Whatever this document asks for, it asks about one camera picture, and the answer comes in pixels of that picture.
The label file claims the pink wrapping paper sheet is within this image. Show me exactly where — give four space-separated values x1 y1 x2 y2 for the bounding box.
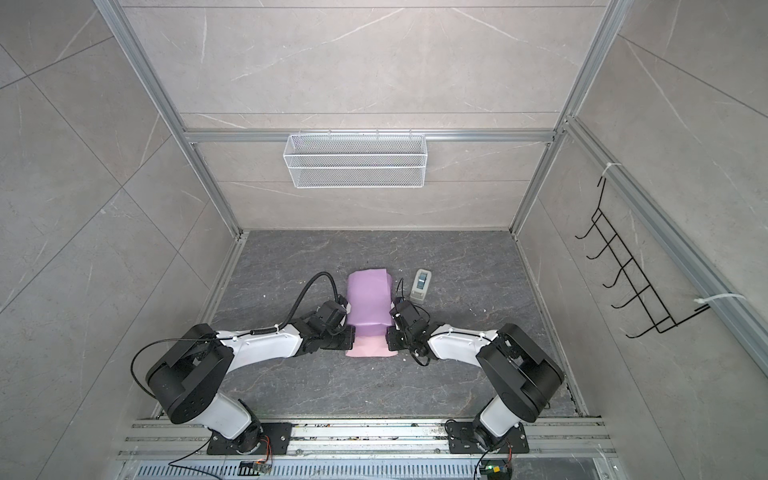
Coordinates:
346 269 398 358

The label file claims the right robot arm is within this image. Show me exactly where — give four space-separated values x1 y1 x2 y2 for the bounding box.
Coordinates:
386 297 565 451

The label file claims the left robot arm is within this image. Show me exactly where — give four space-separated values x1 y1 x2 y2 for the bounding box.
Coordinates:
145 298 355 454

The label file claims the white tape dispenser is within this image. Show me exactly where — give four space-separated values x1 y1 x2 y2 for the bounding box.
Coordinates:
410 269 432 303

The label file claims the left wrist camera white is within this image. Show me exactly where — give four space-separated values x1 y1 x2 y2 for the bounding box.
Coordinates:
337 295 351 318

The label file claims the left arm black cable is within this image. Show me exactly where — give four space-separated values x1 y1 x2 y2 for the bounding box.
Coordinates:
129 271 341 400

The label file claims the white wire mesh basket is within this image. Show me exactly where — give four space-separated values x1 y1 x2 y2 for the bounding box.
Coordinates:
283 133 428 189

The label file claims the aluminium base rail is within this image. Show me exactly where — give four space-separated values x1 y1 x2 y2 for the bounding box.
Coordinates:
116 417 625 479

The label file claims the black wire hook rack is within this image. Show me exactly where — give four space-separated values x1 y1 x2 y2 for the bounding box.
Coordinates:
574 177 711 339

